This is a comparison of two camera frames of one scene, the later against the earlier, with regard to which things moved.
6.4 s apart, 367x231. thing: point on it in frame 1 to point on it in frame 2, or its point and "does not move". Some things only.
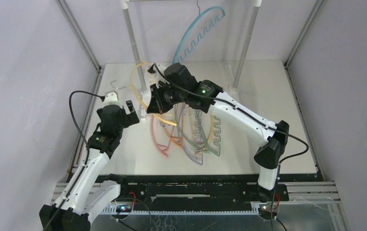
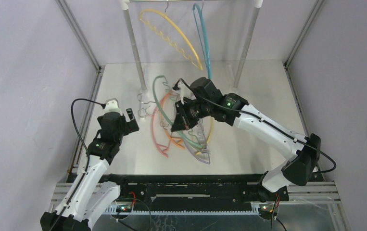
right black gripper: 156,100 to 185,113
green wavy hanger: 212,139 to 173,128
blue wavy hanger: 197,30 to 201,25
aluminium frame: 318,192 does not move
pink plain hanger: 161,148 does not move
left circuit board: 123,208 does not move
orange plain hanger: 178,141 does not move
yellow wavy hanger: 153,78 to 164,23
